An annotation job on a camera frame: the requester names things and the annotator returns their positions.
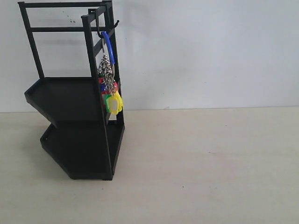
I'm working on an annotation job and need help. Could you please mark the black metal shelf rack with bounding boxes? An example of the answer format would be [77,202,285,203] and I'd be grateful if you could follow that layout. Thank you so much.
[18,0,125,181]

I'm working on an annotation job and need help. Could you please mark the black metal S hook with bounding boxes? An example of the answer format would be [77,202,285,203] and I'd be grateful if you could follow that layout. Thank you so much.
[88,7,120,38]

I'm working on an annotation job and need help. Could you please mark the colourful key tag bunch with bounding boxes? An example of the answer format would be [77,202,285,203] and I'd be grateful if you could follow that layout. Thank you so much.
[98,31,123,115]

